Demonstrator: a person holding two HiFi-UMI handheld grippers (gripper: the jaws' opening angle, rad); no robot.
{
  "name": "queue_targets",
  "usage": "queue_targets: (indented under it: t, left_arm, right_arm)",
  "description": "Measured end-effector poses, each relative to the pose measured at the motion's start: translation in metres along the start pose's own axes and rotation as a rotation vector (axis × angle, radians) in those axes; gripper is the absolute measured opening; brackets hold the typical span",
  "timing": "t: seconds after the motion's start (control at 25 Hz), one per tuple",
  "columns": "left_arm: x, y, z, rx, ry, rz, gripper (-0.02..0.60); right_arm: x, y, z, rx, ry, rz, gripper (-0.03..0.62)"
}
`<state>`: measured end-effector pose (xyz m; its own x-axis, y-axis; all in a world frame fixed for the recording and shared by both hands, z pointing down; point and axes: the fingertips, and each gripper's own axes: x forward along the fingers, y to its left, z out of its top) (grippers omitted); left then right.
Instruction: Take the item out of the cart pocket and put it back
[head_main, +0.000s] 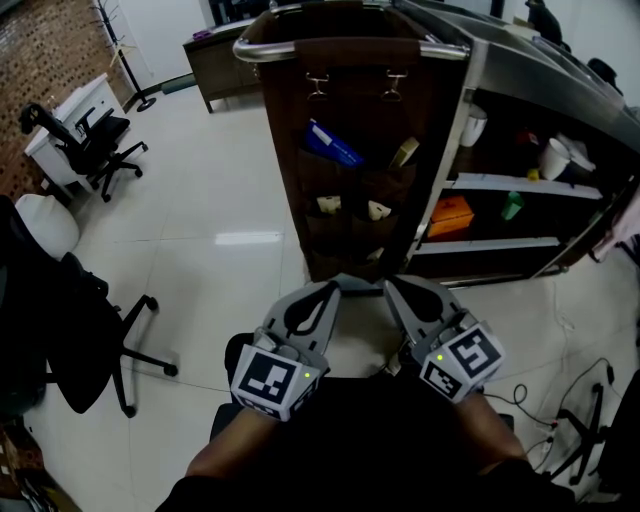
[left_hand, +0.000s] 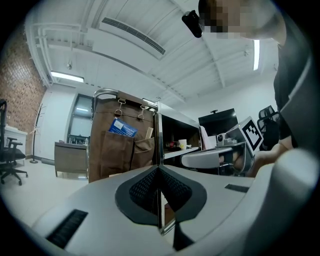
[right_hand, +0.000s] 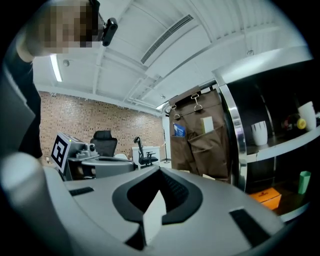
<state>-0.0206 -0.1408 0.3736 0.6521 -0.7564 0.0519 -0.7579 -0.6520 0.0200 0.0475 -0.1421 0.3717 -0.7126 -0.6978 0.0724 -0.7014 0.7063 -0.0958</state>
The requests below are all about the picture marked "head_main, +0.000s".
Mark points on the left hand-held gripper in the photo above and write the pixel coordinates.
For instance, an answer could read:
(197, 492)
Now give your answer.
(265, 377)

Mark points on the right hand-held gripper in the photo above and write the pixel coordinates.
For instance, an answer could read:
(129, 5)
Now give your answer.
(465, 357)

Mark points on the person's left forearm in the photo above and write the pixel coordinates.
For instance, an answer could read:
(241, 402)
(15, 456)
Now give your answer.
(230, 440)

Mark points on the person's right forearm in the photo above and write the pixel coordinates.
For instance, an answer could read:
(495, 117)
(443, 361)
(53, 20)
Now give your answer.
(490, 430)

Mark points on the dark brown fabric cart bag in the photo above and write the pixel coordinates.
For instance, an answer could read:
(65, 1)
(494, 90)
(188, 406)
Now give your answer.
(282, 150)

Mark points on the steel housekeeping cart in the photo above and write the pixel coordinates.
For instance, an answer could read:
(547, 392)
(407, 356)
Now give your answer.
(525, 75)

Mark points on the orange box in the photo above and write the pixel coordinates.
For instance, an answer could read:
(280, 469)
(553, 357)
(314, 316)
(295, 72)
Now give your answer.
(450, 217)

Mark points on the green cup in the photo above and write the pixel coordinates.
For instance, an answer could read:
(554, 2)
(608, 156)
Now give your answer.
(512, 206)

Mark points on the person's black clothing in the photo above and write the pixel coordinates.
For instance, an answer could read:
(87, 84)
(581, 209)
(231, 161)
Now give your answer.
(360, 450)

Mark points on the small yellow container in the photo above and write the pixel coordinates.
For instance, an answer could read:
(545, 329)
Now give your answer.
(533, 174)

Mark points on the blue packet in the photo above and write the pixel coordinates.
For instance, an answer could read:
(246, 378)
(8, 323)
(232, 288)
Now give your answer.
(332, 145)

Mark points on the white hanging cup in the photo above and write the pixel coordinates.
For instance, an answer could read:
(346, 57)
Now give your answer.
(473, 127)

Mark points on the white paper cup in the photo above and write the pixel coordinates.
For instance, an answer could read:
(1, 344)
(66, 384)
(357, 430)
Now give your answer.
(554, 160)

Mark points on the dark red object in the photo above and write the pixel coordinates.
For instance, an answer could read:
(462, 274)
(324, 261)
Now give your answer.
(526, 138)

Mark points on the black chair base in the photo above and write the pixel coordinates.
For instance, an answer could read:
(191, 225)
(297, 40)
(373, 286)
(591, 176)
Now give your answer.
(597, 430)

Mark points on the pink cloth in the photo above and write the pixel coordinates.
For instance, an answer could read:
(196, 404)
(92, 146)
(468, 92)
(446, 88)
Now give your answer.
(622, 225)

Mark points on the stack of white dishes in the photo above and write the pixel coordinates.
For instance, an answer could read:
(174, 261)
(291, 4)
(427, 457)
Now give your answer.
(582, 157)

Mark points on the metal clip hook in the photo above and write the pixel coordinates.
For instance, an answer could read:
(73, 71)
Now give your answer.
(394, 86)
(317, 86)

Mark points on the large black office chair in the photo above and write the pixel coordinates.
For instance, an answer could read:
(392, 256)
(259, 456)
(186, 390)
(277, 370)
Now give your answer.
(60, 330)

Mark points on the green rolled mat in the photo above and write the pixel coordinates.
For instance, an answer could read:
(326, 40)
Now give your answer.
(177, 84)

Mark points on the dark wooden desk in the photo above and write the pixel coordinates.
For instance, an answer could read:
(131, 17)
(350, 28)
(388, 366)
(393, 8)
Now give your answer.
(215, 65)

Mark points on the black office chair with headrest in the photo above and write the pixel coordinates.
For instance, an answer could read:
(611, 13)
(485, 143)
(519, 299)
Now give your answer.
(92, 147)

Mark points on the white round bin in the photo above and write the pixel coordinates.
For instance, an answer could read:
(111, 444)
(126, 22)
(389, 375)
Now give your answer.
(47, 225)

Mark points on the black bag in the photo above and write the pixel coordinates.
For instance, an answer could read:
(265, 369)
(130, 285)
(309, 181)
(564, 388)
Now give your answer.
(605, 75)

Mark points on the purple glove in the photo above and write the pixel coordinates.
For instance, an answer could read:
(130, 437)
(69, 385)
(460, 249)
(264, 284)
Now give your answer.
(202, 35)

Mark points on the black coat rack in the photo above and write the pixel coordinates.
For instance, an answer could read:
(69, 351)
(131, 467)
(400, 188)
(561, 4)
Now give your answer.
(131, 70)

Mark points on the cardboard box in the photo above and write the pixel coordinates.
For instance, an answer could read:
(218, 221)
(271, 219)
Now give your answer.
(522, 22)

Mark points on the white desk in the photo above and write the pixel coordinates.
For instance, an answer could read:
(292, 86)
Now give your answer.
(75, 100)

